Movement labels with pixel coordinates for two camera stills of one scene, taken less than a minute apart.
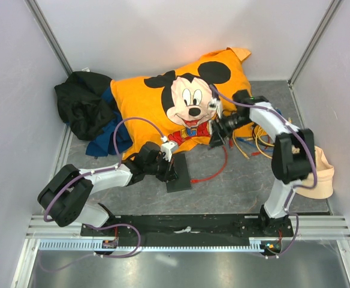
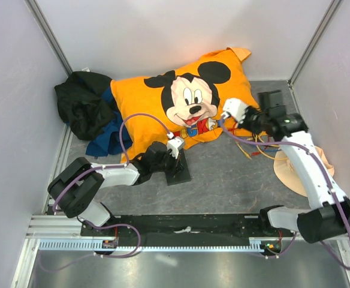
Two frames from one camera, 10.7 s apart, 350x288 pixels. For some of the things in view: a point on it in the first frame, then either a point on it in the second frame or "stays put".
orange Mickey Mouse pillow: x=150 y=111 stays put
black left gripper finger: x=171 y=173 -> x=180 y=167
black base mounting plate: x=190 y=227 stays put
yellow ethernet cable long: x=258 y=145 stays put
